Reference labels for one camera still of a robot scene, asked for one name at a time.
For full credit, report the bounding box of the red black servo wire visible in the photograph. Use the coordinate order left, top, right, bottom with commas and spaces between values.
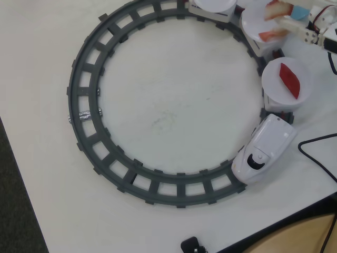
314, 4, 334, 21

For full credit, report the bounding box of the thin black cable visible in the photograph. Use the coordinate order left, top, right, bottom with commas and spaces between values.
298, 133, 337, 183
326, 51, 337, 74
325, 215, 337, 253

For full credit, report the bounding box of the light wooden desk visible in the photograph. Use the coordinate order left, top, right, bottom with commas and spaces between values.
218, 212, 337, 253

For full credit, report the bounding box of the white toy train car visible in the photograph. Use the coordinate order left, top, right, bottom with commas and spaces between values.
264, 93, 303, 113
187, 1, 237, 24

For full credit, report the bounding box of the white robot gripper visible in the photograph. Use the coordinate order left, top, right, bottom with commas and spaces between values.
275, 4, 337, 52

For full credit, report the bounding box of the blue dish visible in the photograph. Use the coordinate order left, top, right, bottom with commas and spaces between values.
290, 5, 311, 21

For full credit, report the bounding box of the black mounting bracket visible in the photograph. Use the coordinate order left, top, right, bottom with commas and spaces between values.
181, 236, 209, 253

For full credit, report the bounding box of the grey dish rack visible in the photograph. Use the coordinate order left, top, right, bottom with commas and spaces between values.
66, 0, 296, 211

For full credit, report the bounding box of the red tuna sushi piece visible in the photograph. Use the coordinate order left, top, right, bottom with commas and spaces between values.
279, 62, 301, 100

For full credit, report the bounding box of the red shrimp sushi piece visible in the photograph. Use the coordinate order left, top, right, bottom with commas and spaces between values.
264, 0, 293, 21

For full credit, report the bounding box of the white Shinkansen toy locomotive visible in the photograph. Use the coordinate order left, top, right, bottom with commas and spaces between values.
231, 114, 298, 185

